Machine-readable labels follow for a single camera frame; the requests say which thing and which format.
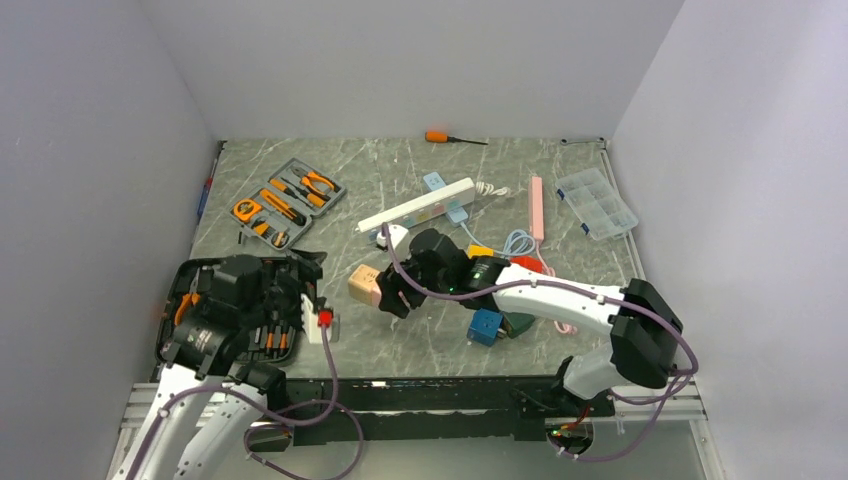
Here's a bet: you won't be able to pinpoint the pink cube socket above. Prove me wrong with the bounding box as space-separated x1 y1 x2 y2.
369 282 382 308

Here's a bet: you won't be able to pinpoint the pink power strip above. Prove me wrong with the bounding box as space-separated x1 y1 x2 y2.
528 176 545 243

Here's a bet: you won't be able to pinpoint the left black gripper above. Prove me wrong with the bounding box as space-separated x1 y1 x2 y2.
241 250 327 330

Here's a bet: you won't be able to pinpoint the orange handled screwdriver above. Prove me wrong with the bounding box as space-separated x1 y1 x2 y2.
425 131 488 146

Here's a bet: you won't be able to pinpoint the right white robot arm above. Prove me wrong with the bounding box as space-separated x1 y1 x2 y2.
377 225 682 415

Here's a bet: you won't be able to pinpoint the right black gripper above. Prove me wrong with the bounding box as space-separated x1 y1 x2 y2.
376 244 454 319

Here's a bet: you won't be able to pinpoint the green cube adapter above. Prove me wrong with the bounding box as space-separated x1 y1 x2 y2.
503 313 536 338

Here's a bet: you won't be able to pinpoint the tan cube socket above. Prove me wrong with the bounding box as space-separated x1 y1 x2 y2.
347 264 380 307

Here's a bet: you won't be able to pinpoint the yellow cube socket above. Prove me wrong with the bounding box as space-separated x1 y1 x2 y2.
467 244 495 258

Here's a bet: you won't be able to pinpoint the grey tool tray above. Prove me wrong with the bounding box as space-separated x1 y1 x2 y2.
228 158 347 252

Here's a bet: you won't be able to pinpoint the black tool case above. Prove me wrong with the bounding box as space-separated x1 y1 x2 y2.
154 249 327 365

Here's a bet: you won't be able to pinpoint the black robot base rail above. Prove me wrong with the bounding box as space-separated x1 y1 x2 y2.
250 376 615 452

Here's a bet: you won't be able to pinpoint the blue red pen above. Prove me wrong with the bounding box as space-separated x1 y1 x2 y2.
196 158 219 220

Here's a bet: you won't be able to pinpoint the orange handled pliers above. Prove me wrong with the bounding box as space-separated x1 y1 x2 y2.
173 274 200 326

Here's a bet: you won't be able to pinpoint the white power strip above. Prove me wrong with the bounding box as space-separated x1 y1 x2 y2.
355 189 447 238

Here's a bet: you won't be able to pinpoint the light blue cable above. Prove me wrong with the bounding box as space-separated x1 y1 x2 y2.
458 221 537 261

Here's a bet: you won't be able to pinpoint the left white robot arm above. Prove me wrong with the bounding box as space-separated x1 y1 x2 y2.
112 249 327 479

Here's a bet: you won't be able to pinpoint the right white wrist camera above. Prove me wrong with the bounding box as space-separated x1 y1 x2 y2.
376 224 411 257

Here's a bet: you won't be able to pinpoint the red cube socket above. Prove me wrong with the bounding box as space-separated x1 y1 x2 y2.
510 256 546 274

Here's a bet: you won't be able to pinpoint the blue cube adapter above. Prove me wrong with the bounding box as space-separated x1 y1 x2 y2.
466 309 503 347

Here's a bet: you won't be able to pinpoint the pink coiled cable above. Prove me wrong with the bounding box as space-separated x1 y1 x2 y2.
537 241 579 336

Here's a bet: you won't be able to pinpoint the clear plastic organizer box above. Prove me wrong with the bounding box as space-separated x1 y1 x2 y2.
555 168 639 241

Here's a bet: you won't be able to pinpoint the light blue power strip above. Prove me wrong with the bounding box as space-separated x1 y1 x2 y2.
423 172 476 227

